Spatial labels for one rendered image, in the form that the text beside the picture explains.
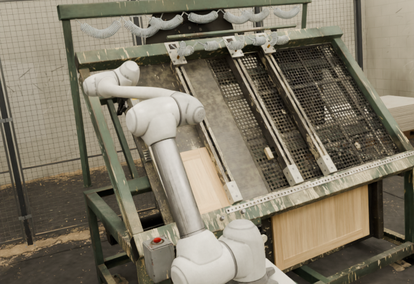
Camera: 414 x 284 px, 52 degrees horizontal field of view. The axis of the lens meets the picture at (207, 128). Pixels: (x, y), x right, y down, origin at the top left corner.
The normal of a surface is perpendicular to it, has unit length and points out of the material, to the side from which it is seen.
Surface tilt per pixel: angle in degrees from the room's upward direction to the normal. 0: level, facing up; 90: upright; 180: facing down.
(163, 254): 90
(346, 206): 90
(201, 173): 51
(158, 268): 90
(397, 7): 90
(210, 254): 63
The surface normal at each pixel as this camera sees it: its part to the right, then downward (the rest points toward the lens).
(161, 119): 0.48, -0.20
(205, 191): 0.30, -0.51
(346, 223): 0.47, 0.12
